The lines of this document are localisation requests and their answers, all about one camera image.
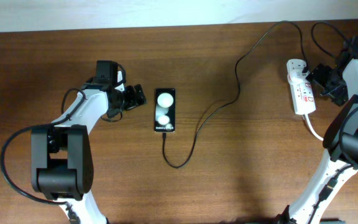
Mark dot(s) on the white power strip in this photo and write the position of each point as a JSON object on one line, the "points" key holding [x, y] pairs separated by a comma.
{"points": [[303, 99]]}

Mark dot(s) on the black Galaxy smartphone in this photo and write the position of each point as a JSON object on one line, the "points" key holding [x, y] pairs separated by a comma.
{"points": [[165, 107]]}

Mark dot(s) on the white USB charger adapter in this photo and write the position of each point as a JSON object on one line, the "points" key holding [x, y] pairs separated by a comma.
{"points": [[296, 74]]}

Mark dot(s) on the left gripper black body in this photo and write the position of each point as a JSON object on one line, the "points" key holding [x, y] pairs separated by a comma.
{"points": [[126, 99]]}

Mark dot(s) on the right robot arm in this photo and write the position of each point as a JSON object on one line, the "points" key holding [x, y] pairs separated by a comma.
{"points": [[340, 156]]}

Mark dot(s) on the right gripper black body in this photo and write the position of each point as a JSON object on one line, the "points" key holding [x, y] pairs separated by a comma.
{"points": [[332, 84]]}

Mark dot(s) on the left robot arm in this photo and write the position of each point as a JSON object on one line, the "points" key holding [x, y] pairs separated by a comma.
{"points": [[62, 166]]}

